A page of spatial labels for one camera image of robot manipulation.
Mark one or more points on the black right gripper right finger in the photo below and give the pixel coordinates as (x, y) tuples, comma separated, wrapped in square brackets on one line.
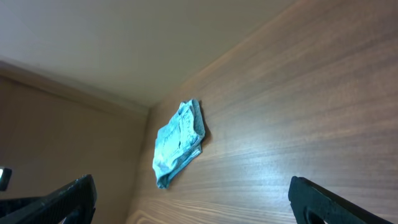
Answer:
[(312, 204)]

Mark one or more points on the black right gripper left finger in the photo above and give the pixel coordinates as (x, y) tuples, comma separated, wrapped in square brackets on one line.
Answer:
[(73, 203)]

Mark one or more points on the light blue denim shorts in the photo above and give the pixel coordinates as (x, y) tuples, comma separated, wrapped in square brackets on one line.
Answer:
[(178, 142)]

